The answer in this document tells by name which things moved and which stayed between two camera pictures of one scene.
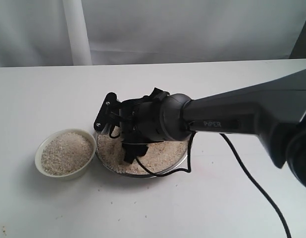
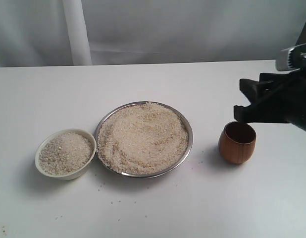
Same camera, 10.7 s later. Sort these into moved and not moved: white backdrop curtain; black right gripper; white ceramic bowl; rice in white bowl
Moved: black right gripper
Not moved: rice in white bowl; white ceramic bowl; white backdrop curtain
